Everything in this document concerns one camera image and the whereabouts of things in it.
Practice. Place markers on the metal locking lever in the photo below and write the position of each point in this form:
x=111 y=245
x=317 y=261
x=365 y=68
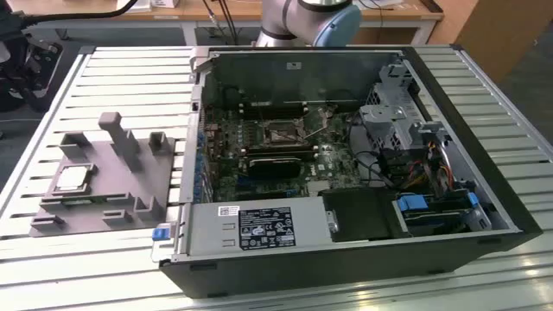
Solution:
x=318 y=131

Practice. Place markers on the green RAM stick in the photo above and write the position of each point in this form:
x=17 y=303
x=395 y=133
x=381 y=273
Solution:
x=82 y=201

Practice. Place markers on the wooden desk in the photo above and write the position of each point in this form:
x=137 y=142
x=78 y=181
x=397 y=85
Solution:
x=173 y=16

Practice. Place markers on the black graphics card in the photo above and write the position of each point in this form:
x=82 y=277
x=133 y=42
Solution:
x=275 y=166

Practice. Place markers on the white box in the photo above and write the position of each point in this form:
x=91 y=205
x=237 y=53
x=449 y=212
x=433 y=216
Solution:
x=163 y=3

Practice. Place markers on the silver power supply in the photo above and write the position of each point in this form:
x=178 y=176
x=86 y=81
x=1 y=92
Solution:
x=207 y=233

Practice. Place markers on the blue drive tab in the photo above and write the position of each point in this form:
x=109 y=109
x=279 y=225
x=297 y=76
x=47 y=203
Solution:
x=473 y=199

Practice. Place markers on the blue case latch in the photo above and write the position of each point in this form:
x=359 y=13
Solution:
x=162 y=234

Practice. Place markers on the black power supply label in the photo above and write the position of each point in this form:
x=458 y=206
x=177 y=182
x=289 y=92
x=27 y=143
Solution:
x=269 y=228

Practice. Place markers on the black RAM slot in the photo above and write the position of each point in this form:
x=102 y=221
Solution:
x=273 y=115
x=273 y=108
x=281 y=148
x=281 y=154

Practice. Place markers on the grey parts rack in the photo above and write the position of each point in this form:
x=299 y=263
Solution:
x=109 y=181

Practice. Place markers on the CPU socket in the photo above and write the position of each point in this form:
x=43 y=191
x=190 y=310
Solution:
x=283 y=133

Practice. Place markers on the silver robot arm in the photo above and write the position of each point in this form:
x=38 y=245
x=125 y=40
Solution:
x=298 y=22

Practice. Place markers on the silver CPU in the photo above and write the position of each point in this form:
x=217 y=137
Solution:
x=74 y=176

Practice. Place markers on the green motherboard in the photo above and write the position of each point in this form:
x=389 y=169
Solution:
x=333 y=162

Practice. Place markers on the silver drive cage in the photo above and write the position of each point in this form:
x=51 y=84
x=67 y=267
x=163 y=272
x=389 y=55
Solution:
x=385 y=126

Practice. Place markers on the black plastic shroud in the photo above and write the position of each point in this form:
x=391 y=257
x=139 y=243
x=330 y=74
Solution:
x=363 y=214

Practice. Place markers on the small silver heat sink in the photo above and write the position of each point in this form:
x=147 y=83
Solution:
x=319 y=188

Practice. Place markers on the white barcode sticker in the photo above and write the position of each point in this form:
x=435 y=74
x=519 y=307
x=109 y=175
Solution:
x=227 y=210

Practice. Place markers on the black open PC case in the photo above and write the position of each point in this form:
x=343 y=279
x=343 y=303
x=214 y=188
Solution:
x=346 y=269

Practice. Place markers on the wooden cabinet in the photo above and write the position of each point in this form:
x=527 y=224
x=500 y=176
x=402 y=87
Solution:
x=502 y=35

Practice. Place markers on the white case wall sticker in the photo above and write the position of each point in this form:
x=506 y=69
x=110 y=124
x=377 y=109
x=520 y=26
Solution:
x=294 y=65

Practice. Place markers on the blue disk carrier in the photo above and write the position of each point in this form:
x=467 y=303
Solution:
x=413 y=203

